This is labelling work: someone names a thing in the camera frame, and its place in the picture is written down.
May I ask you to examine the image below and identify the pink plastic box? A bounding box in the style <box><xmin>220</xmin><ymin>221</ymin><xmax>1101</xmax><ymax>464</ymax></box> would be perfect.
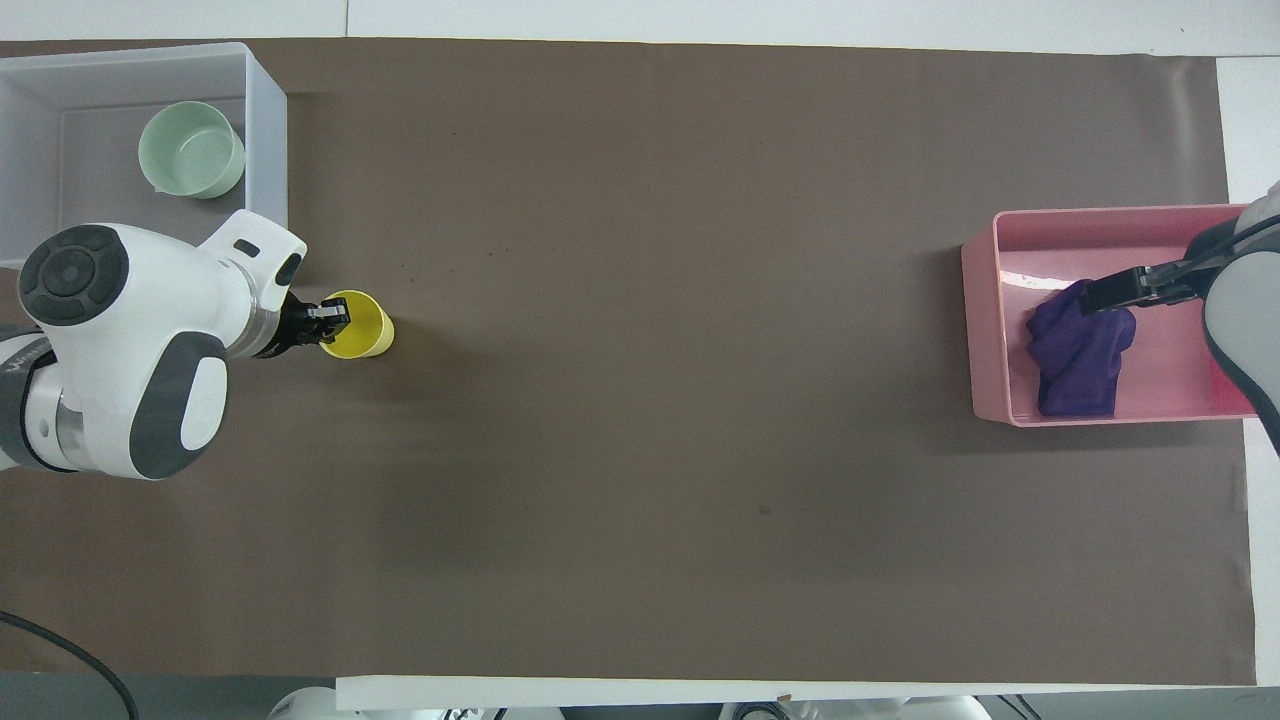
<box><xmin>961</xmin><ymin>205</ymin><xmax>1263</xmax><ymax>429</ymax></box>

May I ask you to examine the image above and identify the pale green cup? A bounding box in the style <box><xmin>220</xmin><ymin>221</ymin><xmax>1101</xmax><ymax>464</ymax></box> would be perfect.
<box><xmin>138</xmin><ymin>100</ymin><xmax>247</xmax><ymax>199</ymax></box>

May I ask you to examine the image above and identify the black cable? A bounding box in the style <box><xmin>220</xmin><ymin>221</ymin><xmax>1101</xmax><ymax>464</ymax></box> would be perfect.
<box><xmin>1186</xmin><ymin>213</ymin><xmax>1280</xmax><ymax>279</ymax></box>
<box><xmin>0</xmin><ymin>610</ymin><xmax>141</xmax><ymax>720</ymax></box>

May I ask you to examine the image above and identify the translucent white plastic box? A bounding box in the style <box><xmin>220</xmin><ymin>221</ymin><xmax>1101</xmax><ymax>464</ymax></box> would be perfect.
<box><xmin>0</xmin><ymin>42</ymin><xmax>289</xmax><ymax>271</ymax></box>

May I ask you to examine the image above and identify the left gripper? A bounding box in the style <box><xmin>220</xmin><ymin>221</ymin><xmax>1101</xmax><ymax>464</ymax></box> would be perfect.
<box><xmin>264</xmin><ymin>292</ymin><xmax>323</xmax><ymax>359</ymax></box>

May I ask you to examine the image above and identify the purple cloth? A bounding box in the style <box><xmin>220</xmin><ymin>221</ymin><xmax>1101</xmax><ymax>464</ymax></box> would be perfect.
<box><xmin>1022</xmin><ymin>278</ymin><xmax>1139</xmax><ymax>419</ymax></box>

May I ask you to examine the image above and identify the yellow cup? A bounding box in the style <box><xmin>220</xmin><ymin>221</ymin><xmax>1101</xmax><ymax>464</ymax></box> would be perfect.
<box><xmin>318</xmin><ymin>290</ymin><xmax>395</xmax><ymax>359</ymax></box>

